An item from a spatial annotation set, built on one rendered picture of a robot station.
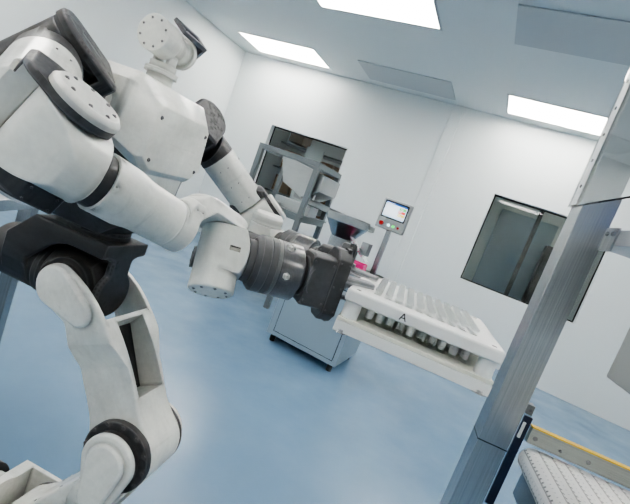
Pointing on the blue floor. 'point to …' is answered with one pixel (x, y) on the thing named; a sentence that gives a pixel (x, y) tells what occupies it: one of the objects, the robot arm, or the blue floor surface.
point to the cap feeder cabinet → (311, 332)
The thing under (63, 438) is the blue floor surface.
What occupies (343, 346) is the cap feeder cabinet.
